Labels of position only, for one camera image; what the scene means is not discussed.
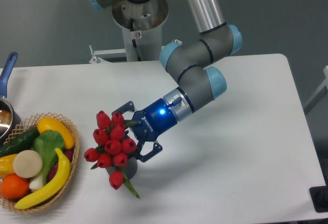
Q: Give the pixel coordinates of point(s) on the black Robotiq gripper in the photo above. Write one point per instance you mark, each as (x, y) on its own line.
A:
(152, 121)

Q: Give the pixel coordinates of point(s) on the red tulip bouquet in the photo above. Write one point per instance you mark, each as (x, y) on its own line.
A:
(114, 148)

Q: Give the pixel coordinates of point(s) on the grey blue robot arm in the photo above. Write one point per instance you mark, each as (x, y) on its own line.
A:
(198, 81)

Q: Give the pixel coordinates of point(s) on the dark grey ribbed vase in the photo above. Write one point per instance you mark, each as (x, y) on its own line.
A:
(128, 171)

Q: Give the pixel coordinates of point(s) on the dark red vegetable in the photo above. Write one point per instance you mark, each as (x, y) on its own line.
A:
(69, 154)

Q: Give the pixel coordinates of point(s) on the yellow banana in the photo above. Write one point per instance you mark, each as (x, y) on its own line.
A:
(51, 188)

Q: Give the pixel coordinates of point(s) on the yellow squash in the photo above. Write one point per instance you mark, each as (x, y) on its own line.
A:
(50, 123)

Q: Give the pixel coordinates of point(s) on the green bok choy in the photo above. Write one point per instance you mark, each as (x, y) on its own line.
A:
(45, 146)

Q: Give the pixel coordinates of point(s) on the woven wicker basket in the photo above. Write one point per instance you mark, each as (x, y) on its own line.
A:
(30, 123)

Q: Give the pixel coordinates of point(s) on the green cucumber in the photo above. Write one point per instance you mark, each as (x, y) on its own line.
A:
(20, 143)

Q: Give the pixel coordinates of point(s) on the beige round disc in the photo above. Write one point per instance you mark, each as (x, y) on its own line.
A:
(27, 164)

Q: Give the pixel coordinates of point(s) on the yellow bell pepper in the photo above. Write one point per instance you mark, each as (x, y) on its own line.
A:
(6, 165)

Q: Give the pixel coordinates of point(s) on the orange fruit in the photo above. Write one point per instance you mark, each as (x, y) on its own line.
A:
(14, 187)

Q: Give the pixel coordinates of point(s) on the black device at edge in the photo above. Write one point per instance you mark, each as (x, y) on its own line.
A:
(319, 198)

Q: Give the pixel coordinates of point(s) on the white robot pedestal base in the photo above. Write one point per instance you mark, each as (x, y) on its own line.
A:
(141, 26)

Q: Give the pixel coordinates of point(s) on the blue handled saucepan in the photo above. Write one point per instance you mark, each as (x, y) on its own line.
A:
(9, 118)

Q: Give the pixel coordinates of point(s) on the white frame at right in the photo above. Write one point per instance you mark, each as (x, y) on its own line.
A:
(317, 95)

